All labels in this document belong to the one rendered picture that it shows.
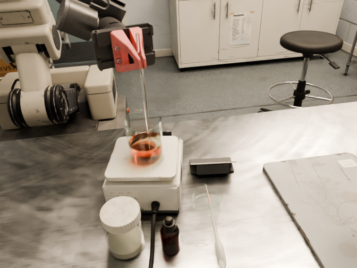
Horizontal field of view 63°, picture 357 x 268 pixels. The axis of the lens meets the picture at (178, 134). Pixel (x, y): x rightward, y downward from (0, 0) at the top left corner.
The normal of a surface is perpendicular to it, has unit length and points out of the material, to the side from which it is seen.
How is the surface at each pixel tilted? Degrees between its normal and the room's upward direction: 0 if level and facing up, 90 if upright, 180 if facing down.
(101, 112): 90
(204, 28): 90
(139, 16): 90
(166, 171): 0
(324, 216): 0
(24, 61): 64
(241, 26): 90
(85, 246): 0
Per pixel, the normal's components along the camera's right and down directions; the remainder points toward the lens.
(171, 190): -0.04, 0.56
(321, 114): -0.04, -0.83
